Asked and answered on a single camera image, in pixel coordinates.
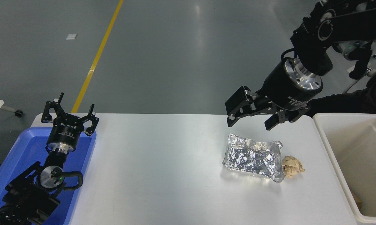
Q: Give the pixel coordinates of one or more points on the silver foil plate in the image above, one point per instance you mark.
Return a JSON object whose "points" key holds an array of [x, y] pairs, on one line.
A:
{"points": [[253, 159]]}

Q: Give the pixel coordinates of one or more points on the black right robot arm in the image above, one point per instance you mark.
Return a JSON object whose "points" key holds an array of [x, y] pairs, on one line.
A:
{"points": [[347, 22]]}

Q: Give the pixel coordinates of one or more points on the crumpled tan paper ball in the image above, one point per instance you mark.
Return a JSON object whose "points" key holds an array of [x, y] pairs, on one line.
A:
{"points": [[292, 168]]}

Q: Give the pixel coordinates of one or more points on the blue plastic tray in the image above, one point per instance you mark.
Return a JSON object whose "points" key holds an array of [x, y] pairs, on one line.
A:
{"points": [[25, 147]]}

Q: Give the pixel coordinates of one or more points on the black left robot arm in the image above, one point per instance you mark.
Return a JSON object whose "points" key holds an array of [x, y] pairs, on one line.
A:
{"points": [[25, 193]]}

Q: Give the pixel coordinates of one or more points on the black caster wheel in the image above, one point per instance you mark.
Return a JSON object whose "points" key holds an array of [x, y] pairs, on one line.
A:
{"points": [[18, 113]]}

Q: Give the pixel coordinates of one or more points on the large pale plastic bin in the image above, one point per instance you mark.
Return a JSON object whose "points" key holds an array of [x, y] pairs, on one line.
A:
{"points": [[331, 150]]}

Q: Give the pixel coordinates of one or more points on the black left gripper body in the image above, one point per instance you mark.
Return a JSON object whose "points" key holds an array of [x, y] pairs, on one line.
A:
{"points": [[64, 132]]}

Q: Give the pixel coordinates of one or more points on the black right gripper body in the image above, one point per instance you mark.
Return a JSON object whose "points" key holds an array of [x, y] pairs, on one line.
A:
{"points": [[280, 89]]}

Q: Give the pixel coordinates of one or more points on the white paper scrap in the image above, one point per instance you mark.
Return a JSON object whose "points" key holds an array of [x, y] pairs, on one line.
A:
{"points": [[71, 36]]}

